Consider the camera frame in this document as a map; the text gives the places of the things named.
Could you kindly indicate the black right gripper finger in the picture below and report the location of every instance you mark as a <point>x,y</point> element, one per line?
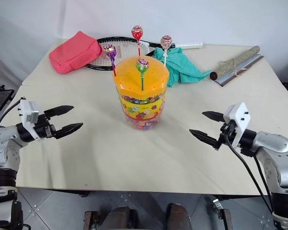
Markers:
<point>212,115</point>
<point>204,137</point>

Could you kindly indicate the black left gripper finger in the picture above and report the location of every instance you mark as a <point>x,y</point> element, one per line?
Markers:
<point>60,110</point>
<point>69,128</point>

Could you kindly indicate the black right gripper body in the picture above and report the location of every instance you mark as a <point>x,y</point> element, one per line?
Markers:
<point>226,134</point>

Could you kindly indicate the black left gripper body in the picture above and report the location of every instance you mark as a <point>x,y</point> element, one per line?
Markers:
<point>44,127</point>

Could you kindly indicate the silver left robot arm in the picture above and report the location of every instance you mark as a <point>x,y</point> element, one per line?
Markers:
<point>4,141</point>

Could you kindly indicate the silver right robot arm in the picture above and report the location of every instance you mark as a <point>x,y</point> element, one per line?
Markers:
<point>276,146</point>

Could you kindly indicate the purple stick lollipop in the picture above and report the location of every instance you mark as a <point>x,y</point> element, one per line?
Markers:
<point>110,50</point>

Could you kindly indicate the white stick lollipop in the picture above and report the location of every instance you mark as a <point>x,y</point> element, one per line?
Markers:
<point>166,42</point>

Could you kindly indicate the green stick lollipop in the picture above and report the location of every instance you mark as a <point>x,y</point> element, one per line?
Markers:
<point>142,63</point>

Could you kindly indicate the red stick lollipop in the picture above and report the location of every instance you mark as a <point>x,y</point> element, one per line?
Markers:
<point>137,32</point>

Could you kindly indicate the black flat stand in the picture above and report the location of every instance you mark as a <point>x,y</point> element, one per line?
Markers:
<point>0,99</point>

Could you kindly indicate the pink fabric pouch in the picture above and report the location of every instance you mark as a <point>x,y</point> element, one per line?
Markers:
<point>72,52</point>

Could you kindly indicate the teal cloth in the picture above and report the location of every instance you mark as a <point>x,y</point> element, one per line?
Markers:
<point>182,64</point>

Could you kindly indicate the rolled patterned scroll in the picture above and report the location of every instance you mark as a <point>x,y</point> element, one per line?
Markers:
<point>240,57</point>

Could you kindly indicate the clear candy jar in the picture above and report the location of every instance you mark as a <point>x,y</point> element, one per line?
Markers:
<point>142,112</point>

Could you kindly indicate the black tennis racket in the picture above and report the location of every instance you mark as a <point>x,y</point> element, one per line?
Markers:
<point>187,45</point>

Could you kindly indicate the orange plastic lollipop holder lid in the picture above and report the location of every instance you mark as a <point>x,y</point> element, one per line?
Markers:
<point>132,81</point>

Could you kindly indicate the dark rounded shape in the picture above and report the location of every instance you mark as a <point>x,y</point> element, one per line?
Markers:
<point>122,219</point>
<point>178,216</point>

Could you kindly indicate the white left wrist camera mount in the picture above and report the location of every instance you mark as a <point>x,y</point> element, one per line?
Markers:
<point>28,112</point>

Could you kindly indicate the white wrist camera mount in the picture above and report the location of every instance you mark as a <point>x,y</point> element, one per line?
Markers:
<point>240,115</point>
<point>28,112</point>

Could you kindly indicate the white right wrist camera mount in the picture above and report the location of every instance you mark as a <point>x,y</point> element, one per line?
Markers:
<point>240,115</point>

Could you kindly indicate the rusty metal bracket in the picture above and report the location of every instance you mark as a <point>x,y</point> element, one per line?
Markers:
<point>223,215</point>
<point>90,220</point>

